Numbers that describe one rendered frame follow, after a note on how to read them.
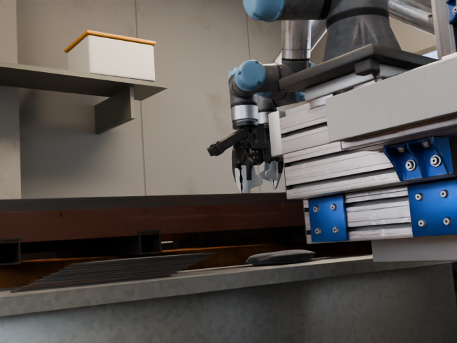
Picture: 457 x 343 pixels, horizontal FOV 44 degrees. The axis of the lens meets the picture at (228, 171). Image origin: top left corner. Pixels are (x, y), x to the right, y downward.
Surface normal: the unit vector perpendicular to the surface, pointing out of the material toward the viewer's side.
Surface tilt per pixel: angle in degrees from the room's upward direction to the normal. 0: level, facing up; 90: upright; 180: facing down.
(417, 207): 90
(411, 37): 90
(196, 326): 90
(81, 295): 90
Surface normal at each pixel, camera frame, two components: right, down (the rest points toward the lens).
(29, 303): 0.49, -0.14
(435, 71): -0.79, -0.02
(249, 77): 0.13, -0.13
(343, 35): -0.60, -0.35
